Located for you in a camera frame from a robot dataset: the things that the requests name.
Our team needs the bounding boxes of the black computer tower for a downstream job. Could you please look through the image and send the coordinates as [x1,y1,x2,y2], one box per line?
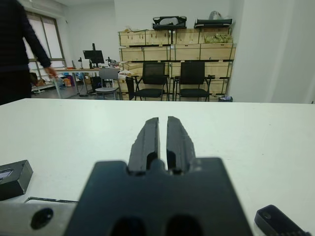
[90,76,102,93]

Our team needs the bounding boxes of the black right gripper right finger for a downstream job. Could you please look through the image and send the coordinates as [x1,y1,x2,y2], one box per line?
[166,116,197,176]

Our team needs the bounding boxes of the white plastic wrap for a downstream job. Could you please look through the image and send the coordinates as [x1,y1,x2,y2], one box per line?
[209,10,231,20]

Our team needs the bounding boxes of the greenish paper padding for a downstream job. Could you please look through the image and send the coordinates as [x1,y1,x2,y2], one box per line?
[204,33,233,44]

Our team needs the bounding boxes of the person hand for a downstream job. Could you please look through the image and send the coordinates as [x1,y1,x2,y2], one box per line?
[45,65,59,80]

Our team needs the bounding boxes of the black computer monitor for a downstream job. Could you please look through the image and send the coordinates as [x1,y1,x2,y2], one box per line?
[83,43,105,65]

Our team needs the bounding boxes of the person in dark sweater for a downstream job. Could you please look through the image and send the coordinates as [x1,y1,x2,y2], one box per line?
[0,0,37,106]

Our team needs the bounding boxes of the person forearm dark sleeve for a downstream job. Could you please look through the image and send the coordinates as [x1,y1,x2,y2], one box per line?
[28,29,52,69]

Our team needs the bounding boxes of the black flat bag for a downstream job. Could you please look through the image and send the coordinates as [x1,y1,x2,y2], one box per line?
[125,76,135,100]

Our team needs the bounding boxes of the black carry bag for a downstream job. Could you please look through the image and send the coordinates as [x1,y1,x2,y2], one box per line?
[152,16,187,30]
[193,17,234,29]

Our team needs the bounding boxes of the window with grey frame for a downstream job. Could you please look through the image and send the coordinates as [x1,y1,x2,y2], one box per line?
[24,11,66,69]

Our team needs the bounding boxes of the black box lid with window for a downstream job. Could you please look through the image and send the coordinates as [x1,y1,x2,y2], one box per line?
[0,159,34,202]

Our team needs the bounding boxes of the grey office chair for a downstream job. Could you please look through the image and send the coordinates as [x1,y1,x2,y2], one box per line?
[94,67,122,100]

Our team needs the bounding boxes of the wooden top desk white legs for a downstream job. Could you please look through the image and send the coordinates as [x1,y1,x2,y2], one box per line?
[53,66,121,99]

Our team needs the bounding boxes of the black office chair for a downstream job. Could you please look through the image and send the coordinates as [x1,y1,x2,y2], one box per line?
[174,60,215,102]
[132,61,171,101]

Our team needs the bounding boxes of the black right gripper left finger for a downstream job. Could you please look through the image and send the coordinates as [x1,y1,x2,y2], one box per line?
[127,117,160,177]

